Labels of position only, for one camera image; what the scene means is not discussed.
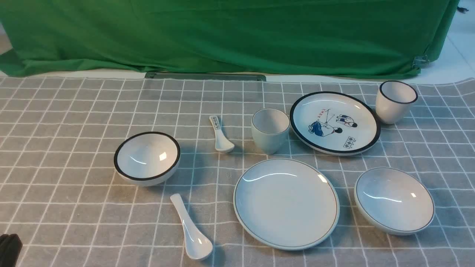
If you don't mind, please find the large white ceramic spoon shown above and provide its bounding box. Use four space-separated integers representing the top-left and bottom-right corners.
170 193 213 260

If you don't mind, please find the thin-rimmed white bowl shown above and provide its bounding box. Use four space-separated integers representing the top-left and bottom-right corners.
354 167 435 235

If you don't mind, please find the black-rimmed white bowl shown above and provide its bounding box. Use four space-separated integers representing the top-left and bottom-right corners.
113 131 181 187

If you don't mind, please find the pale green-grey cup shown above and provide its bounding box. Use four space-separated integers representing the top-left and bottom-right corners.
251 108 291 154

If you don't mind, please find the black-rimmed white cup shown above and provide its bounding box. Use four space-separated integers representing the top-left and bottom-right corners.
375 80 419 125

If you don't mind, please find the grey checked tablecloth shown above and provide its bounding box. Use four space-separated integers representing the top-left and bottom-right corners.
0 77 475 267

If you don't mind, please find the silver binder clip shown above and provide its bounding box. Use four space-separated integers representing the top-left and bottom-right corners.
412 55 431 69

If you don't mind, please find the large plain white plate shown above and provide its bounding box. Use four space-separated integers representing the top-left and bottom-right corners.
233 158 340 251

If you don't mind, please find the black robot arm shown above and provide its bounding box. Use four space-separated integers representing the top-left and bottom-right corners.
0 233 23 267

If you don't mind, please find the illustrated black-rimmed plate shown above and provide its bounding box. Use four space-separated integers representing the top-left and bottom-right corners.
289 91 381 156

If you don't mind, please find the small patterned white spoon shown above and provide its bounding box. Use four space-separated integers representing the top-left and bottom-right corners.
209 115 235 153

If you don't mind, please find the green backdrop cloth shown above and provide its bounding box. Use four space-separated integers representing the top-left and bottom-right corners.
1 0 459 79

